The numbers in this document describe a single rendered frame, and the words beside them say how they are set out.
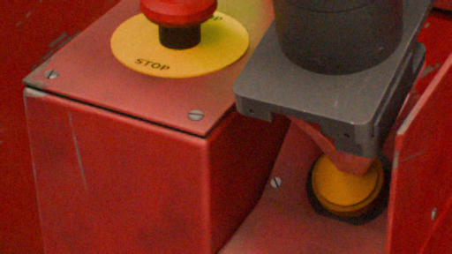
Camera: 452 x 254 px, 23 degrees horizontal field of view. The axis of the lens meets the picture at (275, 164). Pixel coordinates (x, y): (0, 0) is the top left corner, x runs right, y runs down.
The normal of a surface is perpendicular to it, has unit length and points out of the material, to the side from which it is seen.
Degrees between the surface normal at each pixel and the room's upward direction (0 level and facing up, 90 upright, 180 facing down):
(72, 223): 90
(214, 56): 0
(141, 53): 0
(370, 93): 16
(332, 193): 35
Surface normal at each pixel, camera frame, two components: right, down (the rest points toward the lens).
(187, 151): -0.43, 0.53
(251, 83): -0.11, -0.64
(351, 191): -0.23, -0.36
